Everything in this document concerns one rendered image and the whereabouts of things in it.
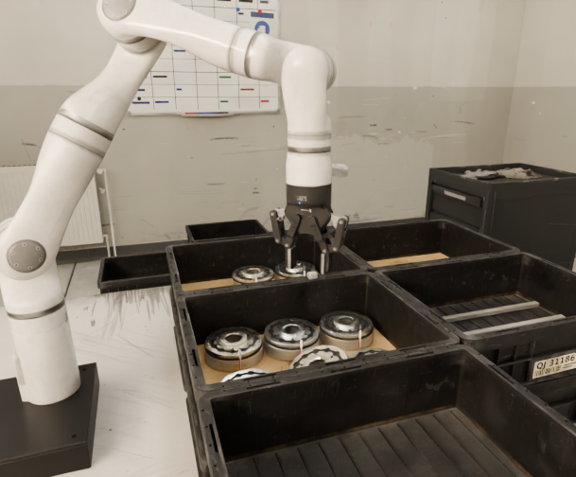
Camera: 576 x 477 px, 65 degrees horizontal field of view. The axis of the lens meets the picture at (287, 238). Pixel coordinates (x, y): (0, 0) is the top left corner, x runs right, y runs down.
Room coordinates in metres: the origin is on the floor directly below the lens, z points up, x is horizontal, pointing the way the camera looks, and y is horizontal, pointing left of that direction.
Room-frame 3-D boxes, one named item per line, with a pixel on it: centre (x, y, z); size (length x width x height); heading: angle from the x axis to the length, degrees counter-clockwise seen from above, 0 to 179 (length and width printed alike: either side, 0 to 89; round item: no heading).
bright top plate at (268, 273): (1.04, 0.08, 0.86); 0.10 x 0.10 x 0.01
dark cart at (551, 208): (2.29, -1.10, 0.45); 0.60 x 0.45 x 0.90; 108
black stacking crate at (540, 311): (0.81, -0.41, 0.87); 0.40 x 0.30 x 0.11; 108
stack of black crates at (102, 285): (1.79, 0.58, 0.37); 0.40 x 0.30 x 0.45; 108
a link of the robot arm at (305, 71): (0.73, -0.03, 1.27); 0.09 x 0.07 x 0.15; 162
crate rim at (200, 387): (0.68, -0.03, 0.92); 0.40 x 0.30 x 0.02; 108
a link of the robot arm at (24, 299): (0.73, 0.45, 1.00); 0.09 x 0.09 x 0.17; 34
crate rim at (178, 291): (0.97, 0.06, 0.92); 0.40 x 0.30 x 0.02; 108
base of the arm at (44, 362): (0.73, 0.44, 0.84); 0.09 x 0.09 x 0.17; 7
